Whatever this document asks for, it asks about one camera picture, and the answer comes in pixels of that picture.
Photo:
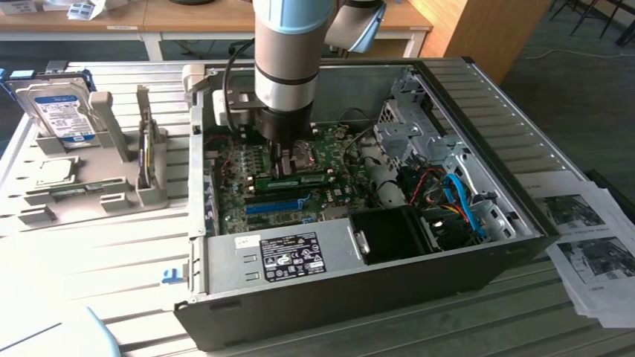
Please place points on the open black PC case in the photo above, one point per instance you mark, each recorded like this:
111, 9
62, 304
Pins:
376, 297

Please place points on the grey power supply unit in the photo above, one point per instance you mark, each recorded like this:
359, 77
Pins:
283, 256

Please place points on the metal disk bay cage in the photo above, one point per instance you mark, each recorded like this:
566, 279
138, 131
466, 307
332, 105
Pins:
436, 148

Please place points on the green motherboard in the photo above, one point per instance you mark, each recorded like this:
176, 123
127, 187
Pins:
318, 201

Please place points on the silver CPU chip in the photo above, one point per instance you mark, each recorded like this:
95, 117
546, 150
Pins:
59, 173

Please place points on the green RAM stick white label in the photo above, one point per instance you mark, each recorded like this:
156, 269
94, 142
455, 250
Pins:
307, 181

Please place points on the stack of printed papers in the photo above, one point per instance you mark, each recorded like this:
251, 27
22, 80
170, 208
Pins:
590, 241

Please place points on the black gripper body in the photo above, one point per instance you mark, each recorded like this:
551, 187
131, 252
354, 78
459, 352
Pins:
283, 122

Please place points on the blue expansion slot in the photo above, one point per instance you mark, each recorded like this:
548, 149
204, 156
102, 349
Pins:
272, 208

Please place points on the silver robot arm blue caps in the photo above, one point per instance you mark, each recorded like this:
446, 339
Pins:
284, 56

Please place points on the blue case latch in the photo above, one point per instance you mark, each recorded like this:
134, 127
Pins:
170, 276

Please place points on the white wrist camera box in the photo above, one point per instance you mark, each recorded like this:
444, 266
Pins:
224, 108

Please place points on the white boxes and papers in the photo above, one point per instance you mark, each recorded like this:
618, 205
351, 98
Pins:
64, 7

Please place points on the green graphics card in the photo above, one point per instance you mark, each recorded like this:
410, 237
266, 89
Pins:
147, 156

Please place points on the black expansion slot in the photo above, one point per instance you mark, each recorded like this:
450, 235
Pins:
268, 199

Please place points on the grey parts rack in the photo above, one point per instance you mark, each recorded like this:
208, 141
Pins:
114, 175

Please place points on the wooden desk white frame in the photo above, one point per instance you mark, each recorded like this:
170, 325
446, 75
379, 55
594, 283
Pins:
188, 18

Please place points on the CPU socket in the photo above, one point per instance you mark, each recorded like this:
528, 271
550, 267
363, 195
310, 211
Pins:
304, 152

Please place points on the white plastic duct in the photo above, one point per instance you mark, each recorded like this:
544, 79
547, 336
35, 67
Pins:
384, 175

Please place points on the hard disk blue label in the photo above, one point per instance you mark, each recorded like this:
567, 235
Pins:
56, 111

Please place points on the blue round stool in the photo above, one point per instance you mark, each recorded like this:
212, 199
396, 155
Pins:
59, 334

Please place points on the black chair legs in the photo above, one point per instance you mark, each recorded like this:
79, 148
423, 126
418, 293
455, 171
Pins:
595, 18

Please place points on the wooden cabinet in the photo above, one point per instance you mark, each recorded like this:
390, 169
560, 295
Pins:
476, 33

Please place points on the blue disk bracket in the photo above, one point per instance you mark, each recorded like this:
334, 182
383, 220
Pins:
20, 74

